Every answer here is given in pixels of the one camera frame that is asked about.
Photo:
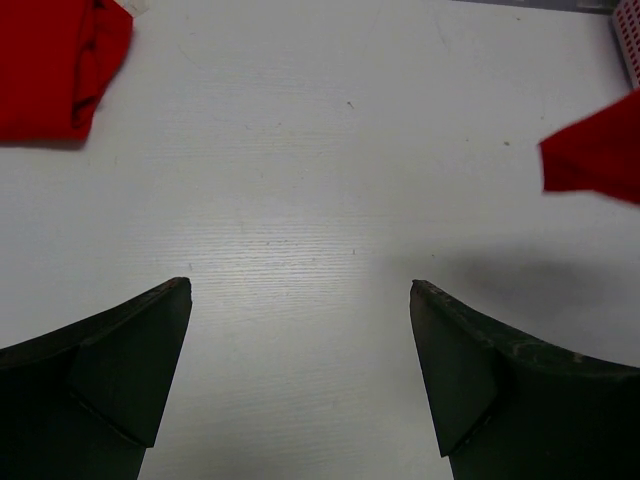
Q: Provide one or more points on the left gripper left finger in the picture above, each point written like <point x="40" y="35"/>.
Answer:
<point x="86" y="401"/>

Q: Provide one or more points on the red t shirt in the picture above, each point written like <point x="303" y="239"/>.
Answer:
<point x="597" y="154"/>
<point x="57" y="60"/>

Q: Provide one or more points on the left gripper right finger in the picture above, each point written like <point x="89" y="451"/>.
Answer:
<point x="507" y="405"/>

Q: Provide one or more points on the white plastic basket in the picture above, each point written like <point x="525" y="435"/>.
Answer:
<point x="626" y="24"/>

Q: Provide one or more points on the folded red t shirt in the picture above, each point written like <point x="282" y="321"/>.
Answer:
<point x="57" y="60"/>

